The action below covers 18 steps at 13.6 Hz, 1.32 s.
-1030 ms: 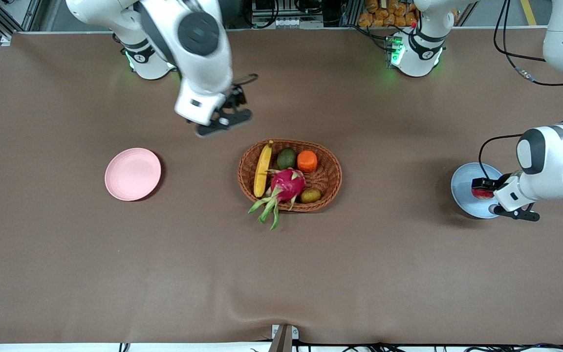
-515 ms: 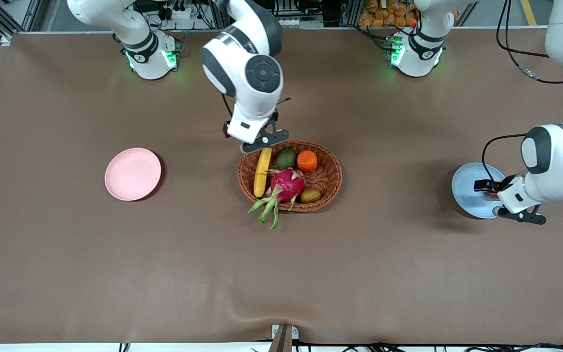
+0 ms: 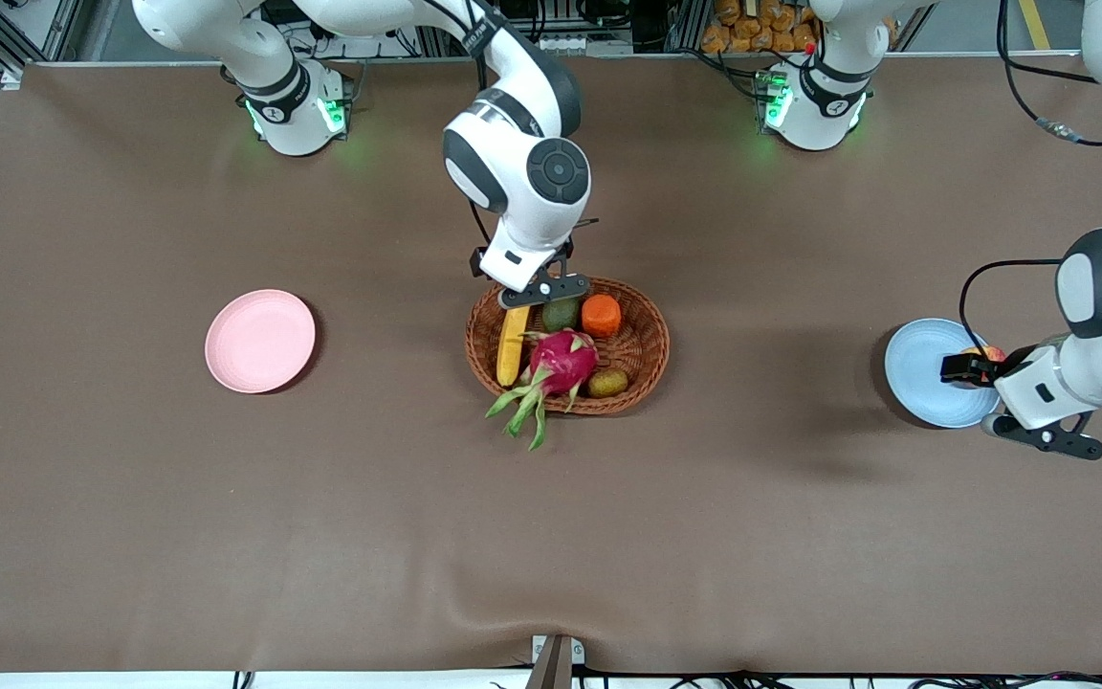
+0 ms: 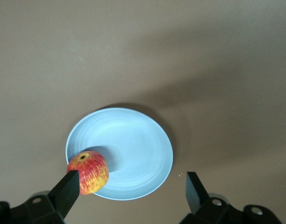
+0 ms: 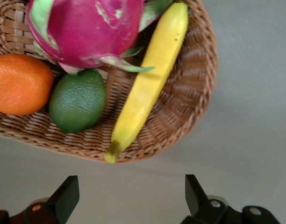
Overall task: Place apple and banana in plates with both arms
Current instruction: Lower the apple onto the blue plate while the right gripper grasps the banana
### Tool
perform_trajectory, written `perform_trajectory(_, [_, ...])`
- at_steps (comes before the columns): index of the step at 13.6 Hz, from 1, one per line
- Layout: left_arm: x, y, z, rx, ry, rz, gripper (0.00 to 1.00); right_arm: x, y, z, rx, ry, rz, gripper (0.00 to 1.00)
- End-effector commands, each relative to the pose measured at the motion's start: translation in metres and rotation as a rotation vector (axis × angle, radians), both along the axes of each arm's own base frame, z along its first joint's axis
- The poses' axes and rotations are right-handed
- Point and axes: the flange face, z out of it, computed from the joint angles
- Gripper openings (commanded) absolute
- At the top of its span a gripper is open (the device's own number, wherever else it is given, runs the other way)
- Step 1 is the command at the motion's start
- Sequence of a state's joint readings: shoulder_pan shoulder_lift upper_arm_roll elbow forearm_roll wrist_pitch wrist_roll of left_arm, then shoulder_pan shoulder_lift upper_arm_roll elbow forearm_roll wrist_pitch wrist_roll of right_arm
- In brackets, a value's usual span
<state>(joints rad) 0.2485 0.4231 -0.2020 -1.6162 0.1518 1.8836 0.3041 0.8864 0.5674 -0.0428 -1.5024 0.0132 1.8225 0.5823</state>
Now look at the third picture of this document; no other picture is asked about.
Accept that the blue plate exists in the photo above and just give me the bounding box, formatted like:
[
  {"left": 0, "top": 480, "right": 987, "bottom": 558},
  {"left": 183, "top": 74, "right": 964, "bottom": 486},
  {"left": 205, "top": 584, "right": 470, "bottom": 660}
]
[{"left": 885, "top": 319, "right": 1003, "bottom": 429}]

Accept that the yellow banana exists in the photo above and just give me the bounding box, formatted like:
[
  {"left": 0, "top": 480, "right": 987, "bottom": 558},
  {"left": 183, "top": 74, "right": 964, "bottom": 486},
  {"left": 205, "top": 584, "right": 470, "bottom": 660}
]
[{"left": 497, "top": 304, "right": 533, "bottom": 388}]

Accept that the metal bracket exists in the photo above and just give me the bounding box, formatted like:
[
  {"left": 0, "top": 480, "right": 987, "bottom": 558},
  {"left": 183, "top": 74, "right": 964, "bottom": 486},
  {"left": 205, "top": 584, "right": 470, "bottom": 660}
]
[{"left": 524, "top": 634, "right": 586, "bottom": 689}]

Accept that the pink plate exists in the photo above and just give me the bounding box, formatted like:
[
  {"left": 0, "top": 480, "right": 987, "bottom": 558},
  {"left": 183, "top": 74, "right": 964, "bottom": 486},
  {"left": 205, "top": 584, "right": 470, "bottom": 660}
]
[{"left": 205, "top": 289, "right": 317, "bottom": 394}]

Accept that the orange fruit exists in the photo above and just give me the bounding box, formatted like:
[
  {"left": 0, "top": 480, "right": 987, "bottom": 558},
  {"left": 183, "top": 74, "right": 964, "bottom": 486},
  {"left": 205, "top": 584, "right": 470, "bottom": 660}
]
[{"left": 582, "top": 295, "right": 625, "bottom": 339}]

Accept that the brown table cover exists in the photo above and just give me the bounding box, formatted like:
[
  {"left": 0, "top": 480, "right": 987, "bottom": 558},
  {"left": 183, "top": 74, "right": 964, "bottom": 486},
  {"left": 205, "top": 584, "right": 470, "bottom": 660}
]
[{"left": 0, "top": 53, "right": 1102, "bottom": 676}]

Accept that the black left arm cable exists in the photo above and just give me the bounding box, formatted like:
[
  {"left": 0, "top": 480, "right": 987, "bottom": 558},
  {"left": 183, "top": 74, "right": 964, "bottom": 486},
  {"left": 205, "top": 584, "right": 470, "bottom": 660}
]
[{"left": 959, "top": 0, "right": 1102, "bottom": 360}]

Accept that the bag of orange snacks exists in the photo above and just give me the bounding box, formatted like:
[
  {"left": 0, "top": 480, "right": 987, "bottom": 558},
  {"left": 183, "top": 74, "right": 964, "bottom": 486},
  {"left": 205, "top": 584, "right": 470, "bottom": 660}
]
[{"left": 701, "top": 0, "right": 820, "bottom": 55}]

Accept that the pink dragon fruit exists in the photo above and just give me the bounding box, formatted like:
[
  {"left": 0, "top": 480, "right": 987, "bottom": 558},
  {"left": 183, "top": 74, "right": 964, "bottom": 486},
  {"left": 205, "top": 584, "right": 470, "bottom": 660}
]
[{"left": 486, "top": 328, "right": 602, "bottom": 452}]

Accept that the brown wicker basket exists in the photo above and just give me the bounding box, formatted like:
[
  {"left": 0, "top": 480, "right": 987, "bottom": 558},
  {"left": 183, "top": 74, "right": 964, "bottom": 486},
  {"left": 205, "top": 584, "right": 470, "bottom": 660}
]
[{"left": 464, "top": 276, "right": 672, "bottom": 416}]

